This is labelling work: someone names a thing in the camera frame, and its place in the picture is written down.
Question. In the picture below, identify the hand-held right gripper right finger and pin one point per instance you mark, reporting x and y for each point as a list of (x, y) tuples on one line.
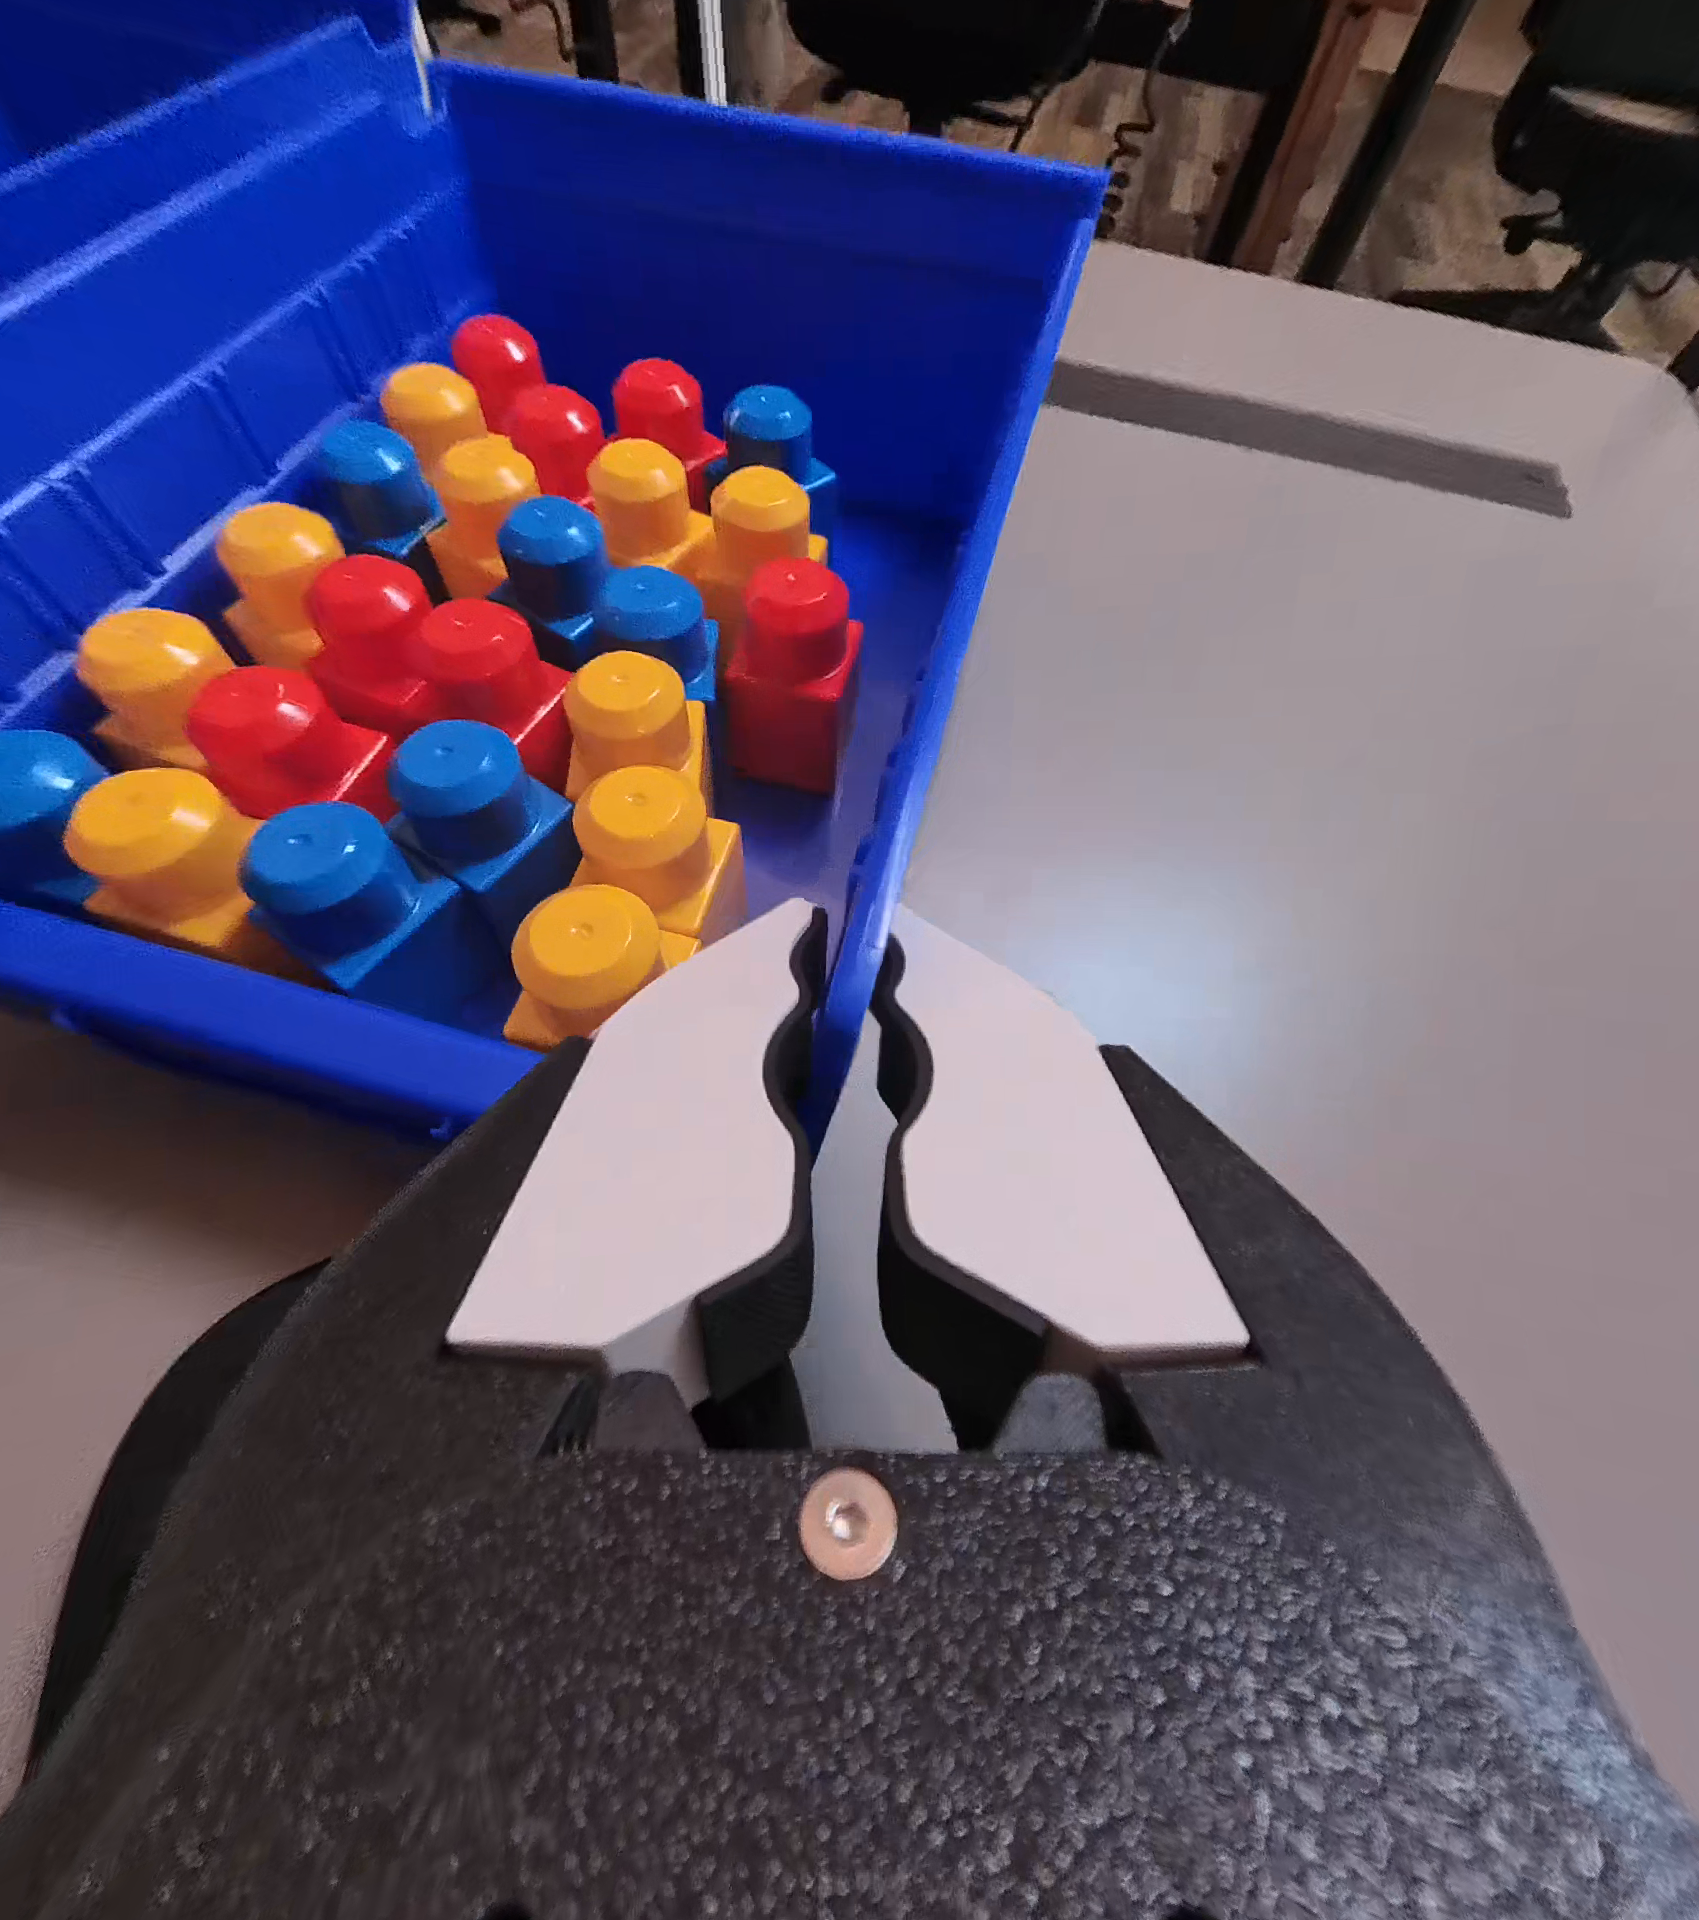
[(1059, 1200)]

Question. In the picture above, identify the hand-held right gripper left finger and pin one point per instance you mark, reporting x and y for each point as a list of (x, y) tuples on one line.
[(640, 1200)]

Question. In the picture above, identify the group of mega blocks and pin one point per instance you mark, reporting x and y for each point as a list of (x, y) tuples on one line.
[(474, 661)]

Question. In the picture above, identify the black metal pole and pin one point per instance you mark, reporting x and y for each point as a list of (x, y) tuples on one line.
[(1389, 134)]

